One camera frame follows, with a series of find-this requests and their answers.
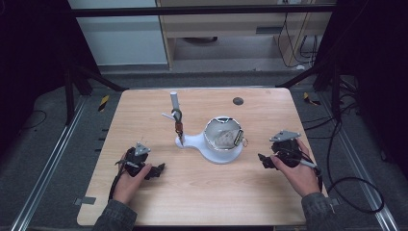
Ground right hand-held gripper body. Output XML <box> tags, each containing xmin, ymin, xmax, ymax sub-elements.
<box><xmin>268</xmin><ymin>129</ymin><xmax>303</xmax><ymax>168</ymax></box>

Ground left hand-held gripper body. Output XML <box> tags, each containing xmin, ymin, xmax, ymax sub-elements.
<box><xmin>122</xmin><ymin>141</ymin><xmax>152</xmax><ymax>178</ymax></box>

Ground white pole stand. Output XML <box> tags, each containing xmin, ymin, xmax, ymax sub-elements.
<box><xmin>161</xmin><ymin>90</ymin><xmax>244</xmax><ymax>166</ymax></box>

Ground quilted grey pouch keychain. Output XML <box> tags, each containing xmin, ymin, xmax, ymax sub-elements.
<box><xmin>214</xmin><ymin>128</ymin><xmax>250</xmax><ymax>149</ymax></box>

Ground green loop keychain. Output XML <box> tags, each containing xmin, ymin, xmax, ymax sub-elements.
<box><xmin>170</xmin><ymin>108</ymin><xmax>186</xmax><ymax>147</ymax></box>

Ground person's left hand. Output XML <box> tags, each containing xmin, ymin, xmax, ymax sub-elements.
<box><xmin>112</xmin><ymin>153</ymin><xmax>154</xmax><ymax>207</ymax></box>

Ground person's right hand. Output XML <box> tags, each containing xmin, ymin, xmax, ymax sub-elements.
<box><xmin>270</xmin><ymin>138</ymin><xmax>321</xmax><ymax>198</ymax></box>

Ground yellow black striped tape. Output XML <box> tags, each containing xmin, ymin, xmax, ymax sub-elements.
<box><xmin>302</xmin><ymin>91</ymin><xmax>322</xmax><ymax>107</ymax></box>
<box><xmin>97</xmin><ymin>93</ymin><xmax>111</xmax><ymax>113</ymax></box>

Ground black metal stand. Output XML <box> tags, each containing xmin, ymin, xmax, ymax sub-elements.
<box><xmin>274</xmin><ymin>60</ymin><xmax>344</xmax><ymax>123</ymax></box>
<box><xmin>63</xmin><ymin>62</ymin><xmax>130</xmax><ymax>127</ymax></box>

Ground white cabinet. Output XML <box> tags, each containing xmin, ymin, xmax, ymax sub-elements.
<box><xmin>66</xmin><ymin>0</ymin><xmax>169</xmax><ymax>67</ymax></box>

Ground dark curtain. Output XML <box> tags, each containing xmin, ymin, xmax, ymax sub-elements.
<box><xmin>0</xmin><ymin>0</ymin><xmax>99</xmax><ymax>158</ymax></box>
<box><xmin>316</xmin><ymin>0</ymin><xmax>408</xmax><ymax>179</ymax></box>

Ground light wooden desk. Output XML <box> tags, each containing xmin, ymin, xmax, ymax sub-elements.
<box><xmin>155</xmin><ymin>0</ymin><xmax>339</xmax><ymax>71</ymax></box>

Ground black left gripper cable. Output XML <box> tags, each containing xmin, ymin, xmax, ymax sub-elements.
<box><xmin>108</xmin><ymin>159</ymin><xmax>140</xmax><ymax>202</ymax></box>

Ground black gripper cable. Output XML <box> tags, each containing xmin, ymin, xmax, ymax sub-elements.
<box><xmin>108</xmin><ymin>159</ymin><xmax>140</xmax><ymax>202</ymax></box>
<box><xmin>297</xmin><ymin>157</ymin><xmax>324</xmax><ymax>194</ymax></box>

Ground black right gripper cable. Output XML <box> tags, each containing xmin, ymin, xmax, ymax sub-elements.
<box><xmin>297</xmin><ymin>157</ymin><xmax>324</xmax><ymax>194</ymax></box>

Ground black floor cable loop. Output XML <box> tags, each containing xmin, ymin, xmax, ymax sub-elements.
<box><xmin>302</xmin><ymin>92</ymin><xmax>386</xmax><ymax>215</ymax></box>

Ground aluminium floor rail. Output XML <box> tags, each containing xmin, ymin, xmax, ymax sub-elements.
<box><xmin>319</xmin><ymin>91</ymin><xmax>401</xmax><ymax>231</ymax></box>
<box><xmin>10</xmin><ymin>95</ymin><xmax>89</xmax><ymax>231</ymax></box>

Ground thin black floor cable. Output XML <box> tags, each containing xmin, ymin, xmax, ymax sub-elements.
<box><xmin>19</xmin><ymin>109</ymin><xmax>48</xmax><ymax>132</ymax></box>

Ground black hanging cables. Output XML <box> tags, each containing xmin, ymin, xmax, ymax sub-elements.
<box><xmin>276</xmin><ymin>12</ymin><xmax>320</xmax><ymax>69</ymax></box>

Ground black horizontal frame bar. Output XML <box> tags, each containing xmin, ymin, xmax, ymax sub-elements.
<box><xmin>67</xmin><ymin>4</ymin><xmax>339</xmax><ymax>18</ymax></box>

